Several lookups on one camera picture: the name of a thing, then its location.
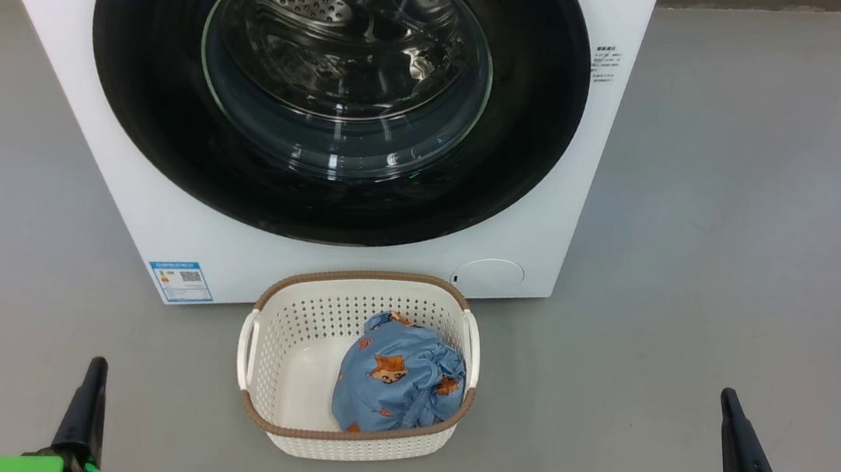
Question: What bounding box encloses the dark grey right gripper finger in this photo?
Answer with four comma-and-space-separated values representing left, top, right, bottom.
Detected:
712, 386, 787, 472

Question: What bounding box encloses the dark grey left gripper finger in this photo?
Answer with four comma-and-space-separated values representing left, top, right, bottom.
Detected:
49, 353, 113, 470

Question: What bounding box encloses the black round glass washer door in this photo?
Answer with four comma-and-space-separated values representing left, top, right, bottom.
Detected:
72, 0, 599, 270

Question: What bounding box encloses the white front-load washing machine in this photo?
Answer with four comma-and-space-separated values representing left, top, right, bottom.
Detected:
0, 0, 661, 354

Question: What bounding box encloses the blue energy label sticker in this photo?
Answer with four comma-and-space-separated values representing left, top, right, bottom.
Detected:
145, 257, 218, 309

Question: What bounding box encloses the cream perforated laundry basket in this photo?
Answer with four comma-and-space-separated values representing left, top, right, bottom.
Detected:
227, 256, 489, 472

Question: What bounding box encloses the round white filter cover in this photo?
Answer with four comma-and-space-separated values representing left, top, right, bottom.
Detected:
449, 253, 526, 304

